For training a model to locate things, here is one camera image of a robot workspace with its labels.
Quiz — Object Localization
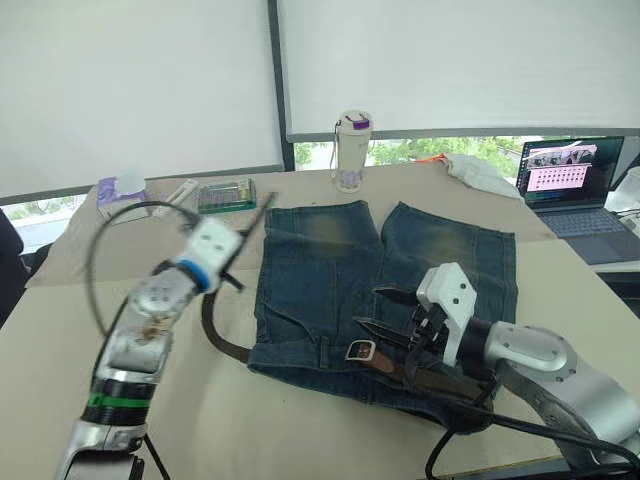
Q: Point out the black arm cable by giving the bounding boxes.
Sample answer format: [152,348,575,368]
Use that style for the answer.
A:
[424,372,640,480]
[85,199,202,342]

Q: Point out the dark window frame post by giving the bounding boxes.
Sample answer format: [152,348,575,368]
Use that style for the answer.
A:
[266,0,297,174]

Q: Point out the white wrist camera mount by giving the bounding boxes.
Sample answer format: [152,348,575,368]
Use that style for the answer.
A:
[415,261,478,370]
[185,216,242,293]

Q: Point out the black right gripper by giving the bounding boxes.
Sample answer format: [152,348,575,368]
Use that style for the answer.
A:
[351,285,451,374]

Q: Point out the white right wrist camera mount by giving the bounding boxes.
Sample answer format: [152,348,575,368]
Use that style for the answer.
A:
[415,261,478,370]

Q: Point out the grey open laptop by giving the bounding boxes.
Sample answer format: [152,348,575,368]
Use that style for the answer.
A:
[516,135,640,267]

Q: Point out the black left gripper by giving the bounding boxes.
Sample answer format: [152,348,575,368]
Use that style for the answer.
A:
[218,191,277,294]

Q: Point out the purple tissue box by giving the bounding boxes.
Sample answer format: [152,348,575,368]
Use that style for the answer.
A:
[95,171,152,225]

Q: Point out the small white carton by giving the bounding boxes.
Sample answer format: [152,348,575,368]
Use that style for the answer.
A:
[166,178,201,207]

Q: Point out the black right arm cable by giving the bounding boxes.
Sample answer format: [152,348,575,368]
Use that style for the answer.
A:
[424,372,640,480]

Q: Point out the green clear-lid parts box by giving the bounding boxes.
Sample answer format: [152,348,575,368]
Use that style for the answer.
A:
[195,176,259,215]

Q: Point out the tan table cover sheet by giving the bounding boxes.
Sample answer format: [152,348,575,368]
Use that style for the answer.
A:
[24,160,571,291]

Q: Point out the white cloth bag orange strap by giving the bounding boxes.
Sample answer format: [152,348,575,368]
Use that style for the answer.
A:
[417,151,524,202]

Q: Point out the blue denim shorts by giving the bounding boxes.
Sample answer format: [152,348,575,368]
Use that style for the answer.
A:
[247,199,519,437]

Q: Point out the white bottle with purple lid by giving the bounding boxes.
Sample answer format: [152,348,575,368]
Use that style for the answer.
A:
[329,110,376,194]

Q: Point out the white roller blind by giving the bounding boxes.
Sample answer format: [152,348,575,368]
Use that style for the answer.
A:
[0,0,285,200]
[276,0,640,142]

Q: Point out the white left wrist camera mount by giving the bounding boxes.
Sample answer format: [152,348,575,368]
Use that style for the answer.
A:
[185,216,242,293]

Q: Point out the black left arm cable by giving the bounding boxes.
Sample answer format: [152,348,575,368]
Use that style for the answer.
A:
[85,199,202,342]

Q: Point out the brown belt with silver buckle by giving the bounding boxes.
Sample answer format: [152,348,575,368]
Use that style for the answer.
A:
[201,292,495,407]

